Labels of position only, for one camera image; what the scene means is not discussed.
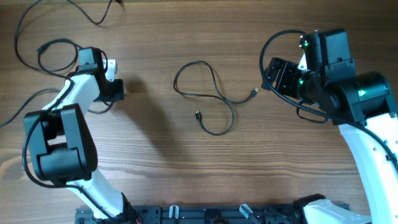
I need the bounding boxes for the black usb cable silver plug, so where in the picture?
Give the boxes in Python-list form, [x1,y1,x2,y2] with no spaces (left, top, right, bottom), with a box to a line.
[173,60,259,136]

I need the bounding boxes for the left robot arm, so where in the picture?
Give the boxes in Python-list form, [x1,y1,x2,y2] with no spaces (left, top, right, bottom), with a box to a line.
[22,47,142,223]

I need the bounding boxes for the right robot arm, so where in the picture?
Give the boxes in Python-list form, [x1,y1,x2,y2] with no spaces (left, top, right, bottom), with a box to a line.
[259,29,397,223]

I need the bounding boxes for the left camera black cable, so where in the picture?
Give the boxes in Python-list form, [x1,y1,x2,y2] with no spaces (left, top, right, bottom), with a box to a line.
[21,77,122,223]

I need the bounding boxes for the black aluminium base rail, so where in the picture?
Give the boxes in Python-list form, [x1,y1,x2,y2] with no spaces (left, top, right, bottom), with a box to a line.
[74,203,352,224]

